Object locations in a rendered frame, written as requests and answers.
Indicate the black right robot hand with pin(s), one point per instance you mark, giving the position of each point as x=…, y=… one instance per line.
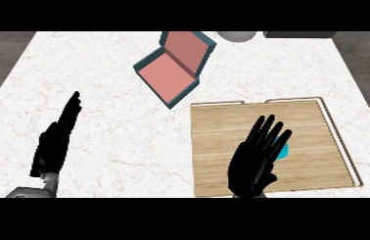
x=252, y=165

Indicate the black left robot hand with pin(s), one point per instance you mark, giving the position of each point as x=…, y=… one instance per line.
x=53, y=142

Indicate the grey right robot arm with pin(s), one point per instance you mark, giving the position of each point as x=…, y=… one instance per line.
x=249, y=196

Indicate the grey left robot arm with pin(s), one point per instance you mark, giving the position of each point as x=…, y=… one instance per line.
x=38, y=188

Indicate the cyan cupcake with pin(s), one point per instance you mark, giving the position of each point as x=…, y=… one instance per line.
x=283, y=151

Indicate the wooden tray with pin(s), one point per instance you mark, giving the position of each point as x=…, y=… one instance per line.
x=298, y=146

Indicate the open pink cardboard box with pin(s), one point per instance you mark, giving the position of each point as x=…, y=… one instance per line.
x=175, y=67

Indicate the grey round object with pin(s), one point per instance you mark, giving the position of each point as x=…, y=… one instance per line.
x=236, y=35

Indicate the dark grey appliance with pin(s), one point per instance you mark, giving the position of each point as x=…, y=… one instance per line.
x=298, y=34

